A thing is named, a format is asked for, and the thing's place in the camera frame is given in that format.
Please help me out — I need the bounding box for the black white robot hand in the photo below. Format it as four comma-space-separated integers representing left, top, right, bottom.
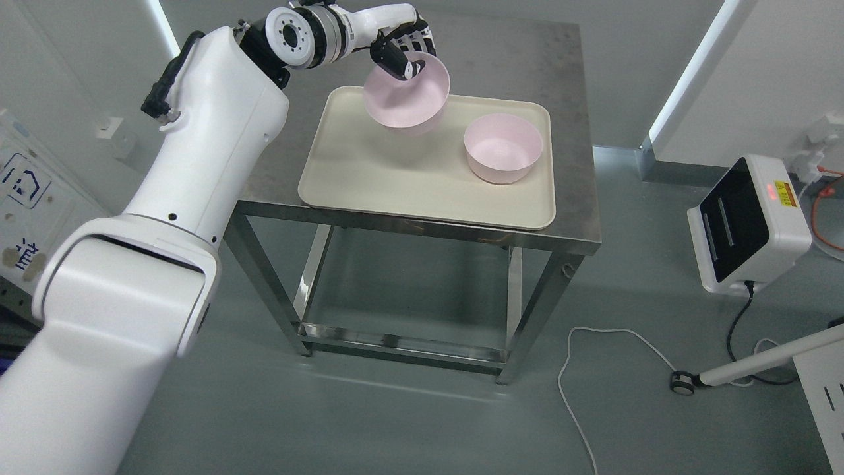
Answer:
342, 3, 437, 82

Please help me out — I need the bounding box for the orange cable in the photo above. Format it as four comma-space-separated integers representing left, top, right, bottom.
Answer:
810, 169, 844, 253

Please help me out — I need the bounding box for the pink bowl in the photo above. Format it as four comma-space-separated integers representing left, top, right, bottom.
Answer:
462, 112, 545, 185
363, 51, 451, 136

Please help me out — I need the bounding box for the white floor cable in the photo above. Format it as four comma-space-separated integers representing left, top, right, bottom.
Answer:
558, 327, 678, 475

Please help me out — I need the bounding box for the cream plastic tray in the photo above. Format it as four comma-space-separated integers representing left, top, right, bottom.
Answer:
298, 85, 557, 231

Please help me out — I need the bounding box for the white wall plug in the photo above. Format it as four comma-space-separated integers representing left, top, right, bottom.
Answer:
791, 113, 843, 185

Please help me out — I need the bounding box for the black power cable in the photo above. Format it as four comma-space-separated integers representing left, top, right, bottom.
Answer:
727, 281, 799, 386

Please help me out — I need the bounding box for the white panel right corner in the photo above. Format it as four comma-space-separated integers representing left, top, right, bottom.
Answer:
793, 342, 843, 474

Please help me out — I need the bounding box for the steel table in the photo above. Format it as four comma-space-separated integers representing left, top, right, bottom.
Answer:
224, 9, 602, 385

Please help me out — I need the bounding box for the white stand leg with caster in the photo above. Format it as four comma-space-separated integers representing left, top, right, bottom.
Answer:
669, 318, 843, 396

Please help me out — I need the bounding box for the white black device box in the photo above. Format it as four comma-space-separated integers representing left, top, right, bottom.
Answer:
686, 154, 813, 296

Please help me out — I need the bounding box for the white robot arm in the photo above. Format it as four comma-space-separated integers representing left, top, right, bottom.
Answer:
2, 1, 420, 474

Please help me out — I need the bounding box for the white wall socket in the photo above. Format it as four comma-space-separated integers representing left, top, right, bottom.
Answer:
94, 117, 125, 142

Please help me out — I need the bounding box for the white sign board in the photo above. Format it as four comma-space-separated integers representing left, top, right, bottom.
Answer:
1, 108, 106, 294

